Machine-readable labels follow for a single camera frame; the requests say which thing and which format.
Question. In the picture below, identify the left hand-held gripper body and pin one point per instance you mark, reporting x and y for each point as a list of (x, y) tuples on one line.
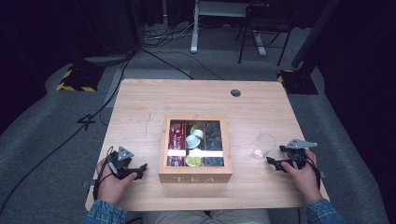
[(124, 153)]

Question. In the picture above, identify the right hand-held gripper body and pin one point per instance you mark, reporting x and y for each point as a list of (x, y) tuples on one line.
[(300, 144)]

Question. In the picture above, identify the wooden tea box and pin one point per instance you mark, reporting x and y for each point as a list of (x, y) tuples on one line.
[(195, 178)]

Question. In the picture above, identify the person's left hand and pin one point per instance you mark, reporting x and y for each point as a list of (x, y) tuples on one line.
[(113, 188)]

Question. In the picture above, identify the person's right hand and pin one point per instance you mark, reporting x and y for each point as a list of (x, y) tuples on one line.
[(303, 182)]

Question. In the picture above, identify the clear plastic cup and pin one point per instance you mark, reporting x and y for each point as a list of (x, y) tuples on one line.
[(264, 146)]

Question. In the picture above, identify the row of red tea packets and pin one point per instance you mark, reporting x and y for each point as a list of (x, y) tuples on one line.
[(176, 141)]

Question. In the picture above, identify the lime print capsule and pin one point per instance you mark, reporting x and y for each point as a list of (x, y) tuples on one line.
[(193, 160)]

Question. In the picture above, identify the large white capsule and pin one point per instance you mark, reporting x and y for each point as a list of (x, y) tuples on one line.
[(192, 141)]

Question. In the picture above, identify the black yellow striped stand base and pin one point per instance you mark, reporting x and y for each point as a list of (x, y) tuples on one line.
[(297, 81), (80, 77)]

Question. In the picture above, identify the row of dark tea packets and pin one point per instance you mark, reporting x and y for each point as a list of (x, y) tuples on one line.
[(214, 141)]

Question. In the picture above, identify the small white capsule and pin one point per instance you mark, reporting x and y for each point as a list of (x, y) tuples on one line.
[(198, 133)]

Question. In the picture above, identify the pale green capsule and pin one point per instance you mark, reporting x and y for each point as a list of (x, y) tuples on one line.
[(194, 127)]

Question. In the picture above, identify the dark slanted stand pole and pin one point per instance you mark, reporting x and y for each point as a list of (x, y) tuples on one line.
[(314, 32)]

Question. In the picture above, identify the black chair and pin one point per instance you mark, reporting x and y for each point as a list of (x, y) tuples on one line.
[(264, 25)]

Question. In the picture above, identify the metal table edge bracket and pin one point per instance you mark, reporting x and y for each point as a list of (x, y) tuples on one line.
[(88, 184), (322, 174)]

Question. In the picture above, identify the white desk frame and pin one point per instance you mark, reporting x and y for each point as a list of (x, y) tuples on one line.
[(195, 28)]

